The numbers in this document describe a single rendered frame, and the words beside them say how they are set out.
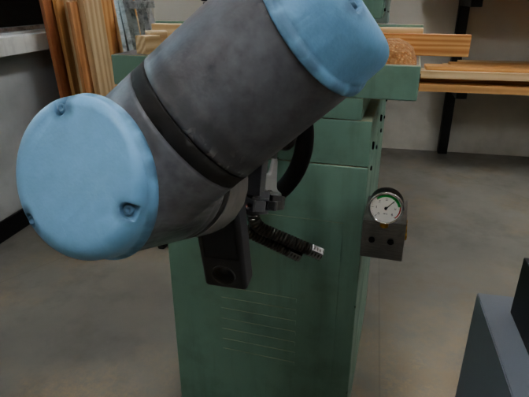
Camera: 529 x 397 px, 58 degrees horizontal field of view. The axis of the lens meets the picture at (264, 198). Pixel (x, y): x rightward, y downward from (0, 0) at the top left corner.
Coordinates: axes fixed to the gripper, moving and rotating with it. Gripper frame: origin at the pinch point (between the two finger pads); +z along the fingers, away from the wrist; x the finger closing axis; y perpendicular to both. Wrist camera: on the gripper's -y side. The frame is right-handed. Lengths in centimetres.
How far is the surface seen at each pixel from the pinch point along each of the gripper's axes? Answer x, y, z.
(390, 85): -12.5, 20.2, 28.3
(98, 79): 124, 38, 133
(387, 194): -14.1, 1.2, 28.8
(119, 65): 41, 22, 27
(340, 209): -5.1, -2.8, 36.7
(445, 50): -22, 30, 41
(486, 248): -54, -21, 166
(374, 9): -6, 42, 54
